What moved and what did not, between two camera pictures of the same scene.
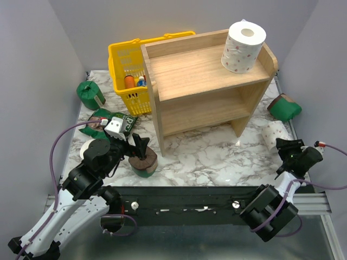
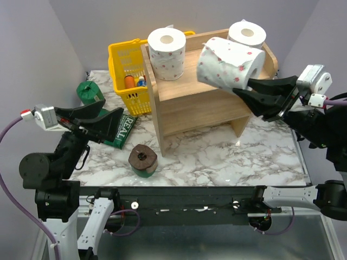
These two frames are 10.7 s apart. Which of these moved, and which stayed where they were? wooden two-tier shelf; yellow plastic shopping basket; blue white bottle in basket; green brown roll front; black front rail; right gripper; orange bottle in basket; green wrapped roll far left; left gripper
Moved: left gripper; right gripper
Stayed: green wrapped roll far left; blue white bottle in basket; wooden two-tier shelf; black front rail; orange bottle in basket; yellow plastic shopping basket; green brown roll front
